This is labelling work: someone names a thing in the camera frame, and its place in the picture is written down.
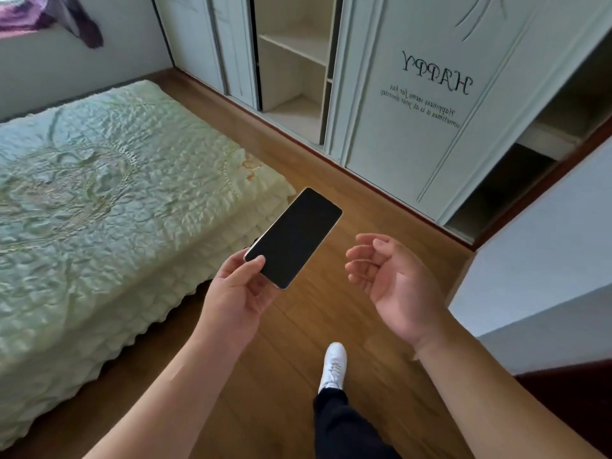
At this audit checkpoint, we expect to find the black smartphone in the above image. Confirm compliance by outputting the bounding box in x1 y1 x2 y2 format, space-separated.
244 187 343 290

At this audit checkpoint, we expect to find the person's right forearm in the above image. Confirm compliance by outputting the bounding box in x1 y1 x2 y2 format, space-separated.
412 314 607 459

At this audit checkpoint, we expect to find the bed with pale green quilt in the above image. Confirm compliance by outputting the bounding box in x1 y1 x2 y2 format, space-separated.
0 80 296 452

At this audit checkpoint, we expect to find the white wardrobe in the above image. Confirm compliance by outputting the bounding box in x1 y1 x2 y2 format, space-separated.
150 0 612 245

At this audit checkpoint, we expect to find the person's left forearm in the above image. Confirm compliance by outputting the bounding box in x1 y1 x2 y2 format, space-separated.
82 325 245 459

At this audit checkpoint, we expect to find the white sneaker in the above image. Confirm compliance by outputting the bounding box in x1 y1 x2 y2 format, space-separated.
318 342 348 394

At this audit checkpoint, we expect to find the person's black trouser leg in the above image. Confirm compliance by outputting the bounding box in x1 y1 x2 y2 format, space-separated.
313 387 401 459

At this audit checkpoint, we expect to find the person's right hand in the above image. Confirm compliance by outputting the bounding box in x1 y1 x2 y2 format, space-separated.
345 233 451 350

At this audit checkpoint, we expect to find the purple curtain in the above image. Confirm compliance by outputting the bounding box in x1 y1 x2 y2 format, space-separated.
0 0 104 49

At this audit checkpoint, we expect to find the white sliding wardrobe door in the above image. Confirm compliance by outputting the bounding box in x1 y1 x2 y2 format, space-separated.
152 0 261 110

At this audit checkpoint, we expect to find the person's left hand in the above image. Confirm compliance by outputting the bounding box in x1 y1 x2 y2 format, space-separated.
197 247 283 348

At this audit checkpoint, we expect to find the white sliding door with lettering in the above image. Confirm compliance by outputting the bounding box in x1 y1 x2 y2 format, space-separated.
324 0 612 226

